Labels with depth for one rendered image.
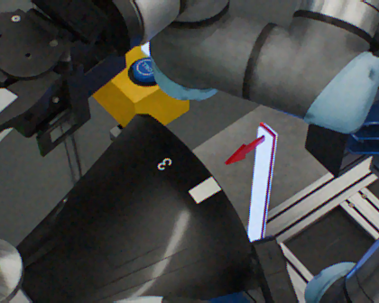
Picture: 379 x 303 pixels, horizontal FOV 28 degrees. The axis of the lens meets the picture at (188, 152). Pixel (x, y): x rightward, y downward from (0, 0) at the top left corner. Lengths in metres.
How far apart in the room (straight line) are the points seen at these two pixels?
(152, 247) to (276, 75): 0.22
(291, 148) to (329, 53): 1.69
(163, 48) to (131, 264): 0.22
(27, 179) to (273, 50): 1.26
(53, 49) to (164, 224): 0.30
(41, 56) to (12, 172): 1.28
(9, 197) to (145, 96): 0.88
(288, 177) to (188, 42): 1.62
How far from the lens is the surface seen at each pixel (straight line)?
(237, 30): 0.69
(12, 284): 0.68
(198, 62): 0.70
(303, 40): 0.68
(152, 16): 0.60
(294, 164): 2.32
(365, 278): 0.79
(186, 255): 0.78
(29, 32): 0.56
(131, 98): 1.05
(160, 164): 0.81
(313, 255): 1.91
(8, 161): 1.78
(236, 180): 2.27
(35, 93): 0.53
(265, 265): 0.74
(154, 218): 0.79
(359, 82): 0.66
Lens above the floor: 1.86
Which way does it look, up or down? 53 degrees down
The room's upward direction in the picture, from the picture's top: 1 degrees counter-clockwise
